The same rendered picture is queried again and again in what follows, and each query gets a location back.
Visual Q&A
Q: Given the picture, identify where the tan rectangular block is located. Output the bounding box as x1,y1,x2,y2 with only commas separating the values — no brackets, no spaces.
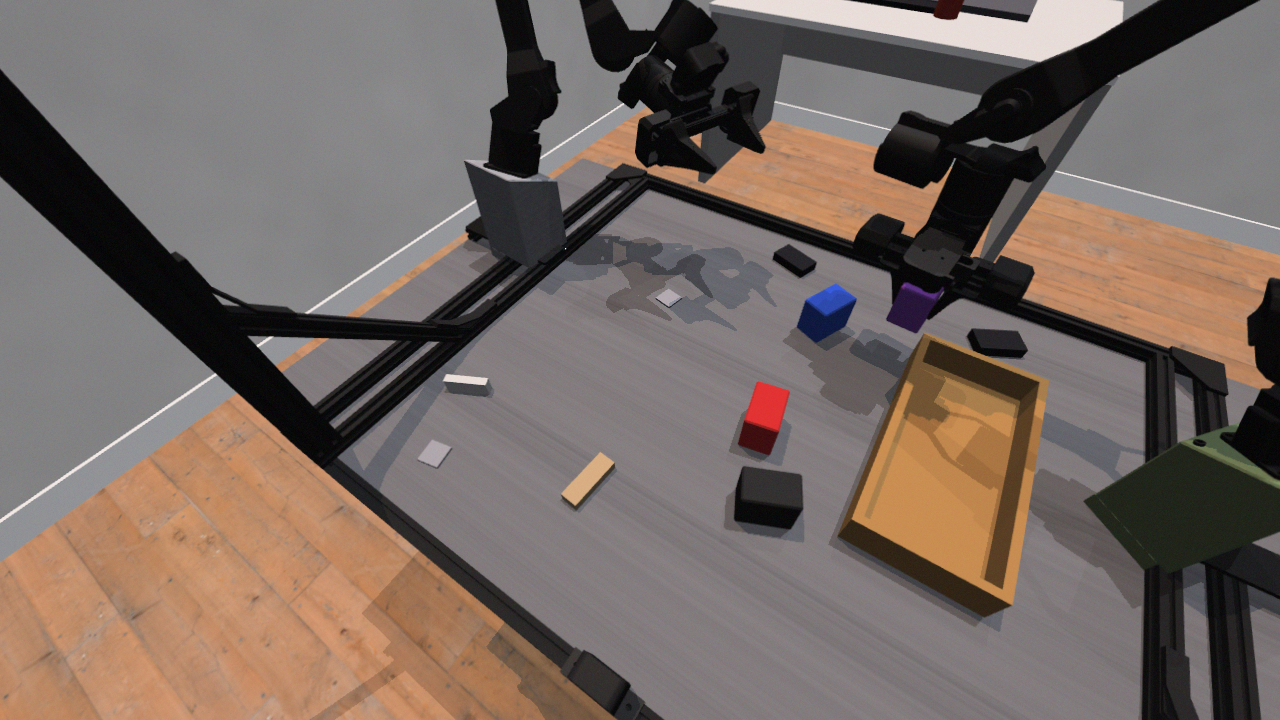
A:
561,452,614,510

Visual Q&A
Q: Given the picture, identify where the white rectangular block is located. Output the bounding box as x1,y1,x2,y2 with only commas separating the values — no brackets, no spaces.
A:
443,374,492,395

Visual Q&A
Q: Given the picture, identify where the wooden tray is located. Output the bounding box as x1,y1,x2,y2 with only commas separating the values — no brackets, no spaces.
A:
838,333,1050,614

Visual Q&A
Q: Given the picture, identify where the red block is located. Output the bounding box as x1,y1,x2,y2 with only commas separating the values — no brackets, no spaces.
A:
739,380,790,455

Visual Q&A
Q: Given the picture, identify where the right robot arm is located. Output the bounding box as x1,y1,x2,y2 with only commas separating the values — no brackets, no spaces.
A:
873,0,1280,480

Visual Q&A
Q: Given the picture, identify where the purple block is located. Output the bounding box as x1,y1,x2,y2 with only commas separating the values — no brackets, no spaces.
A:
886,283,945,333

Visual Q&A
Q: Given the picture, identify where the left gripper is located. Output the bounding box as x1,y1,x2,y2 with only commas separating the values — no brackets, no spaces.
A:
635,73,765,174

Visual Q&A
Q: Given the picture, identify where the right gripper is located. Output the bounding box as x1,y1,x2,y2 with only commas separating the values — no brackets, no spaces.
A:
852,197,1036,320

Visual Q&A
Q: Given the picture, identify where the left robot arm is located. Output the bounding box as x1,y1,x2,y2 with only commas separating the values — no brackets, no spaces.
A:
483,0,730,179

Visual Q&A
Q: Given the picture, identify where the blue block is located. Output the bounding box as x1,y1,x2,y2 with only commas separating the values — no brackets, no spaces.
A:
797,284,858,343

